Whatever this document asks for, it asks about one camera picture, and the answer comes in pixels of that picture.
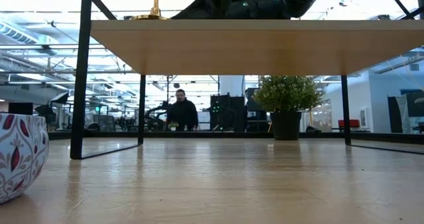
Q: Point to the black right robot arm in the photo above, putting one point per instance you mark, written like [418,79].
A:
[258,8]

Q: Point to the black rack green lights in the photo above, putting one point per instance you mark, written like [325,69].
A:
[228,114]

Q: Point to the gold candlestick holder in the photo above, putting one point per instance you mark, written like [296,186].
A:
[155,5]

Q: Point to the black softbox lamp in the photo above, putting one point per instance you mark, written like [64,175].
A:
[58,99]

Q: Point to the background black robot arms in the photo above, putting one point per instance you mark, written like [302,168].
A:
[155,116]

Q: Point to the person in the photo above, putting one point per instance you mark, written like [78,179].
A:
[182,114]

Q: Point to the red leaf candle tin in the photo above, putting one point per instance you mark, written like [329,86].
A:
[20,157]

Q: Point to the red seat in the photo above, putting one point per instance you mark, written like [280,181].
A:
[348,123]

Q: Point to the potted green artificial plant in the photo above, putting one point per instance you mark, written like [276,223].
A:
[286,94]

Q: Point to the wooden riser shelf black legs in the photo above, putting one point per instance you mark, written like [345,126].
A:
[251,48]

